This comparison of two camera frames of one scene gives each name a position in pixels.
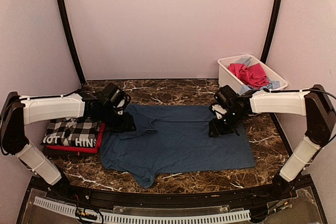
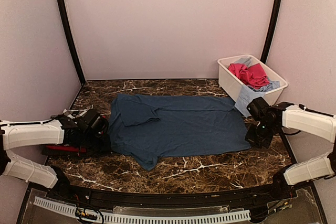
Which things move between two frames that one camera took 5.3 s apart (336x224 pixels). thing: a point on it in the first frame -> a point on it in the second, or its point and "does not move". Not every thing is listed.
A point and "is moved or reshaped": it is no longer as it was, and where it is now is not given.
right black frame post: [274, 16] does not move
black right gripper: [218, 129] -> [250, 137]
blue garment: [172, 137] is moved or reshaped
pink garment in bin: [252, 75] does not move
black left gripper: [125, 125] -> [105, 149]
